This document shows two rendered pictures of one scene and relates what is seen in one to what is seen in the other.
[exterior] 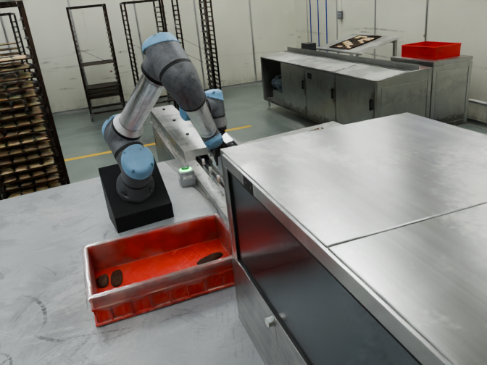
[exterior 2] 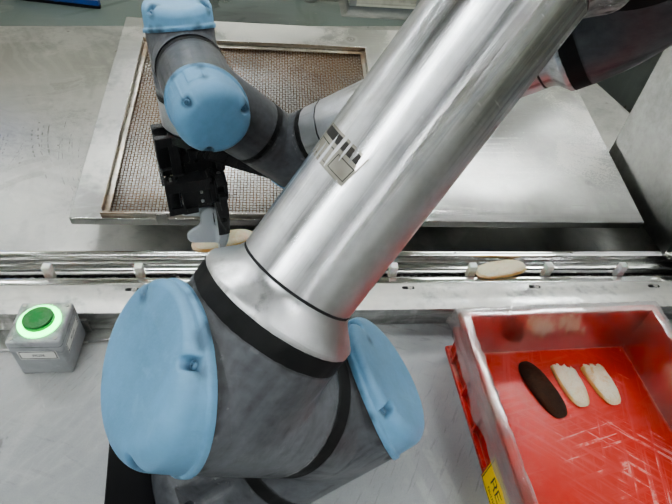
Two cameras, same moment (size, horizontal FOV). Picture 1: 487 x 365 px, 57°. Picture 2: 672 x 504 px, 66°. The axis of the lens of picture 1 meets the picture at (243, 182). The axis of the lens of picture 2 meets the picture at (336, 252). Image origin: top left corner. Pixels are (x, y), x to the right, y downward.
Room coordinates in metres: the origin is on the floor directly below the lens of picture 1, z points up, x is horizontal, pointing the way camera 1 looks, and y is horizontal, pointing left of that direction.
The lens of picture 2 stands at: (1.56, 0.62, 1.50)
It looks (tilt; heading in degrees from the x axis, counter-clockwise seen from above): 45 degrees down; 278
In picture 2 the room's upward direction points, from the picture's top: 7 degrees clockwise
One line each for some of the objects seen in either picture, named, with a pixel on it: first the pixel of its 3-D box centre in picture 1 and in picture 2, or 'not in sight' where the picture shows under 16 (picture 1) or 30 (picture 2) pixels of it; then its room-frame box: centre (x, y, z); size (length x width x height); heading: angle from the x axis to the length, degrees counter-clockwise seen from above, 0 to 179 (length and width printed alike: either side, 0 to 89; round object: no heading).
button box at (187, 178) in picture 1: (187, 179); (52, 343); (2.01, 0.27, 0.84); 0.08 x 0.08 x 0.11; 17
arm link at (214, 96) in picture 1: (214, 103); (183, 50); (1.83, 0.09, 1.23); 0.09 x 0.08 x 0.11; 125
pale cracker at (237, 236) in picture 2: not in sight; (223, 239); (1.82, 0.07, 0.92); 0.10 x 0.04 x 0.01; 34
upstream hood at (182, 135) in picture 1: (177, 127); not in sight; (2.84, 0.39, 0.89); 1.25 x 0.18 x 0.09; 17
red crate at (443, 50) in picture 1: (430, 50); not in sight; (4.92, -2.15, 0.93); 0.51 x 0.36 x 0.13; 21
